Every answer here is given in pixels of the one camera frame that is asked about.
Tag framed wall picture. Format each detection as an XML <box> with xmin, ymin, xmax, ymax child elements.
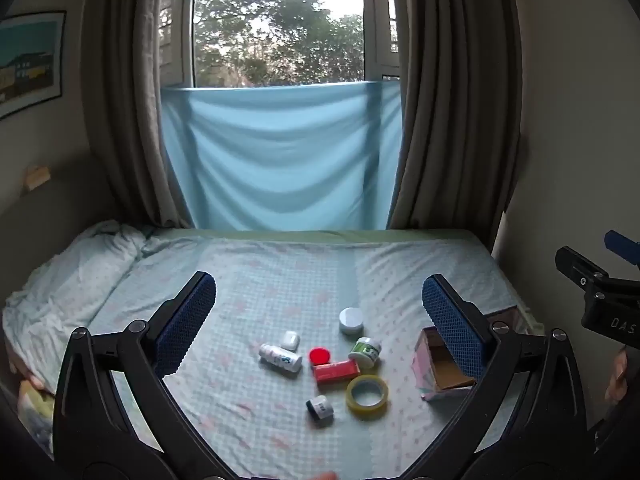
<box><xmin>0</xmin><ymin>10</ymin><xmax>67</xmax><ymax>121</ymax></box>

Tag window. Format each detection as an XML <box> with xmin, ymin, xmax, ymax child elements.
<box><xmin>159</xmin><ymin>0</ymin><xmax>402</xmax><ymax>90</ymax></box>

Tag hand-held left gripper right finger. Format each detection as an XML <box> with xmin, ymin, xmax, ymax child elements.
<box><xmin>410</xmin><ymin>274</ymin><xmax>588</xmax><ymax>471</ymax></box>

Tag white bottle with blue print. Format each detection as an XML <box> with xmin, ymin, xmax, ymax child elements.
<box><xmin>258</xmin><ymin>343</ymin><xmax>304</xmax><ymax>374</ymax></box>

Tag small yellow block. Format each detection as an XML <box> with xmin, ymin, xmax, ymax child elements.
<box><xmin>24</xmin><ymin>164</ymin><xmax>52</xmax><ymax>191</ymax></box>

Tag trees outside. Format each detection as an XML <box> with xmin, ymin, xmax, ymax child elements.
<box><xmin>194</xmin><ymin>0</ymin><xmax>365</xmax><ymax>87</ymax></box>

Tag yellow tape roll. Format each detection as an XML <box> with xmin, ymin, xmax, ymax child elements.
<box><xmin>346</xmin><ymin>374</ymin><xmax>390</xmax><ymax>417</ymax></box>

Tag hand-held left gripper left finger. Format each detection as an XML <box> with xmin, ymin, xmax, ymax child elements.
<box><xmin>52</xmin><ymin>271</ymin><xmax>236</xmax><ymax>467</ymax></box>

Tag dark cloth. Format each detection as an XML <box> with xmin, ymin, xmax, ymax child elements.
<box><xmin>585</xmin><ymin>400</ymin><xmax>640</xmax><ymax>480</ymax></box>

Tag green label jar white lid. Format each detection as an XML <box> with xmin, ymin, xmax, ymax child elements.
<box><xmin>348</xmin><ymin>337</ymin><xmax>383</xmax><ymax>371</ymax></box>

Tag crumpled pale quilt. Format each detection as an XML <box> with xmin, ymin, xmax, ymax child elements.
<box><xmin>4</xmin><ymin>220</ymin><xmax>148</xmax><ymax>378</ymax></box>

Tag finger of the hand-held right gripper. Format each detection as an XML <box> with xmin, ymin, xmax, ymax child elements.
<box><xmin>603</xmin><ymin>230</ymin><xmax>640</xmax><ymax>263</ymax></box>
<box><xmin>555</xmin><ymin>246</ymin><xmax>610</xmax><ymax>291</ymax></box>

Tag grey-brown curtain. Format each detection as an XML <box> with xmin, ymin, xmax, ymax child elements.
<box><xmin>387</xmin><ymin>0</ymin><xmax>523</xmax><ymax>233</ymax></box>
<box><xmin>82</xmin><ymin>0</ymin><xmax>193</xmax><ymax>228</ymax></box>

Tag small black and white jar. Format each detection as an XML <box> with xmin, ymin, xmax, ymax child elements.
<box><xmin>306</xmin><ymin>395</ymin><xmax>335</xmax><ymax>419</ymax></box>

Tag cardboard box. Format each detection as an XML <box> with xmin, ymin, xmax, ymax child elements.
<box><xmin>411</xmin><ymin>307</ymin><xmax>521</xmax><ymax>402</ymax></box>

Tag red box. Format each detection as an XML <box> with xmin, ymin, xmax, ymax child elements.
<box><xmin>313</xmin><ymin>359</ymin><xmax>362</xmax><ymax>387</ymax></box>

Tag bed with checked sheet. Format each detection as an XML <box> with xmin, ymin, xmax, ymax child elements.
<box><xmin>5</xmin><ymin>227</ymin><xmax>532</xmax><ymax>480</ymax></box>

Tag yellowish printed packet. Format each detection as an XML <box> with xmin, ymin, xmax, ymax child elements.
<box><xmin>16</xmin><ymin>379</ymin><xmax>57</xmax><ymax>456</ymax></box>

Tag light blue hanging cloth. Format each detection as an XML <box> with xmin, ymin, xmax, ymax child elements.
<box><xmin>159</xmin><ymin>80</ymin><xmax>404</xmax><ymax>233</ymax></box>

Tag person's right hand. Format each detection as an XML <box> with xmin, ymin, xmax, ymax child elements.
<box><xmin>605</xmin><ymin>347</ymin><xmax>630</xmax><ymax>403</ymax></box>

